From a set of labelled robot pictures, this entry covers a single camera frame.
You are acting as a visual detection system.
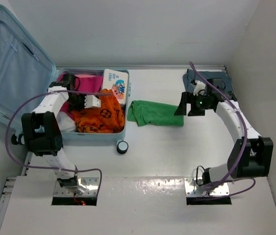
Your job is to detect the orange patterned towel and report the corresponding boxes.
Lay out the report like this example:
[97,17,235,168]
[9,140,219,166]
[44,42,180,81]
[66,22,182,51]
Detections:
[72,89,125,134]

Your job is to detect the metal base plate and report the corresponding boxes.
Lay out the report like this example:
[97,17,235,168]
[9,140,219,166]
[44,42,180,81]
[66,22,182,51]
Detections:
[184,177,229,199]
[53,177,99,197]

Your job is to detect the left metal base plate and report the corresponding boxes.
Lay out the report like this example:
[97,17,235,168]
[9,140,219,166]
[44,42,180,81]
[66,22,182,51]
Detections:
[53,177,99,197]

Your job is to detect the suitcase wheel far left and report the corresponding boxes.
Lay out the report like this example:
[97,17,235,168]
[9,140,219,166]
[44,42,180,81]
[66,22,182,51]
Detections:
[11,134,25,145]

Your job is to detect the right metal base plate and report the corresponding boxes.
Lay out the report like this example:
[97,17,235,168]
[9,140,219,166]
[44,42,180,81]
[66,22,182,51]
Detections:
[184,177,229,199]

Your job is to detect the purple cable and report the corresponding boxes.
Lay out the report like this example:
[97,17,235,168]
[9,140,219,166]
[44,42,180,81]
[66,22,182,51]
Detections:
[189,61,256,199]
[4,89,114,196]

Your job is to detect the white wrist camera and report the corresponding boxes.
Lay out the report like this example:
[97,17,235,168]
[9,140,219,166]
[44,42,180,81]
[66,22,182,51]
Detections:
[84,95,101,109]
[191,80,206,95]

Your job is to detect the light blue open suitcase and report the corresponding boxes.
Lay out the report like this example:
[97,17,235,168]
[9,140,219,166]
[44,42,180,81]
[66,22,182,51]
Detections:
[0,4,131,147]

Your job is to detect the magenta pants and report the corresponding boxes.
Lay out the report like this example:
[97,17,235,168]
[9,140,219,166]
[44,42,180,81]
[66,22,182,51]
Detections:
[60,74,103,120]

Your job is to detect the white drawstring bag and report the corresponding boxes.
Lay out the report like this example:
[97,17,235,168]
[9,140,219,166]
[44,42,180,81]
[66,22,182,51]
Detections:
[56,111,76,132]

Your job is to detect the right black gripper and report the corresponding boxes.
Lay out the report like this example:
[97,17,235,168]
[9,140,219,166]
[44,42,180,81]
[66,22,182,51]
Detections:
[175,92,212,116]

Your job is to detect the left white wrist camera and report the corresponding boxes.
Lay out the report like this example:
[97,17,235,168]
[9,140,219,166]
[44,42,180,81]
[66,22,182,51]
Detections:
[84,95,101,109]

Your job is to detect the suitcase wheel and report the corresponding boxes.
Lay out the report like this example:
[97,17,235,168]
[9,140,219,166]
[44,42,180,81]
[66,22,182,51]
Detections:
[116,140,129,154]
[11,134,25,145]

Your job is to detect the green towel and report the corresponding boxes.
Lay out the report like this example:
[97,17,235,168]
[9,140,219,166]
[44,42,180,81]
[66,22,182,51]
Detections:
[127,100,184,127]

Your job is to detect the grey blue cloth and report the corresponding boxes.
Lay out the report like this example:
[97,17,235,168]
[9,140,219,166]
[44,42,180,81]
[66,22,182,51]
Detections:
[182,69,234,93]

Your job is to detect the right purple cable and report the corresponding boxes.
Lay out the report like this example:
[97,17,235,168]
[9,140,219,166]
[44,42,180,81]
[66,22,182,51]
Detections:
[189,61,256,199]

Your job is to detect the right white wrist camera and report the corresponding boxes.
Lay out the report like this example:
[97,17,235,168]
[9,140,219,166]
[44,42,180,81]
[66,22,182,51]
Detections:
[191,80,206,95]

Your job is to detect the white first aid case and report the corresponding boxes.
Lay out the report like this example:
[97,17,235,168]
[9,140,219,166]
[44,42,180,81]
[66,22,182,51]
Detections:
[101,69,129,106]

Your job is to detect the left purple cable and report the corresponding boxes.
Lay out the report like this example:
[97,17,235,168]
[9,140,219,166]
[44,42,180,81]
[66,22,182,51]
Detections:
[4,89,114,196]

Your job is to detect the suitcase wheel front right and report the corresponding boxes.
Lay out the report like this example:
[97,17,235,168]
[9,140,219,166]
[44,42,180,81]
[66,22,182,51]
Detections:
[116,140,129,154]

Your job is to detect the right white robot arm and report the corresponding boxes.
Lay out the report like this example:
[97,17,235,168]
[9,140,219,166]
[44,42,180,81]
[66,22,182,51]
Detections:
[174,78,274,189]

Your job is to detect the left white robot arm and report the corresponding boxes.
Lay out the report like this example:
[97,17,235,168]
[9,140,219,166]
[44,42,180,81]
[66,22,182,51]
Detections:
[21,73,86,193]

